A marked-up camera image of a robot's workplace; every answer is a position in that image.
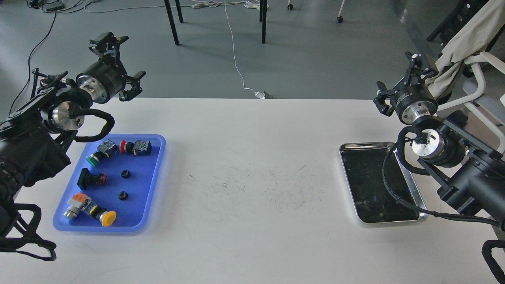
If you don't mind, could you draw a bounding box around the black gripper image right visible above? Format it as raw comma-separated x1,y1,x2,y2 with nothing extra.
373,52,437,125

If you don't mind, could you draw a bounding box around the red push button switch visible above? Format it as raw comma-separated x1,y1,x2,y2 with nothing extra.
118,140,152,156

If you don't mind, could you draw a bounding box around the green push button switch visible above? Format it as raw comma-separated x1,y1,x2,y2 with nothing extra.
85,140,118,166

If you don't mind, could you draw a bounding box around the white power adapter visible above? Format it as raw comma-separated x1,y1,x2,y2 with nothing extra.
254,91,273,99

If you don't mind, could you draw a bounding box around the black table leg right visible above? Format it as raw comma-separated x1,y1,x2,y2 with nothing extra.
259,0,267,44

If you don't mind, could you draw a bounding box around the white cable on floor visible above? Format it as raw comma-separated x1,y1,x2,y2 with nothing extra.
191,0,269,95

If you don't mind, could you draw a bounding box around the black square push button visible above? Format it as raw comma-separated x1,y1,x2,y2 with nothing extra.
77,168,107,191

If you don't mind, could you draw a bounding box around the black cable on floor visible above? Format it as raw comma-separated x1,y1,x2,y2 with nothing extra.
9,0,93,115

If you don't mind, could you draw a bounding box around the yellow push button switch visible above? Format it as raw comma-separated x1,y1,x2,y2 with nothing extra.
81,203,117,227

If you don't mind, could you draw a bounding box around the black table leg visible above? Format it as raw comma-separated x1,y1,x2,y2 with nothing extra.
259,0,267,44
163,0,184,46

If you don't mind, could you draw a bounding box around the silver metal tray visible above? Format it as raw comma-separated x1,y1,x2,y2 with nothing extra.
339,142,428,226

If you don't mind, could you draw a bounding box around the small black gear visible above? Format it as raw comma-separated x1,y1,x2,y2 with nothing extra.
121,170,131,179
118,191,129,201

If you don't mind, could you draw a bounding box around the silver orange push button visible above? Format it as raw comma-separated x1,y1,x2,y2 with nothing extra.
63,192,92,220

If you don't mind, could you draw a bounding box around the black table leg left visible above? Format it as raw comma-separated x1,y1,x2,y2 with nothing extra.
163,0,184,46

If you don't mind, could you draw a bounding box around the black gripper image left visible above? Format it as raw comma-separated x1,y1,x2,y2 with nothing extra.
76,32,146,104

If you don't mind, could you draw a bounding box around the blue plastic tray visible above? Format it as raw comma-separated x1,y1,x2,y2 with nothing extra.
53,134,166,234

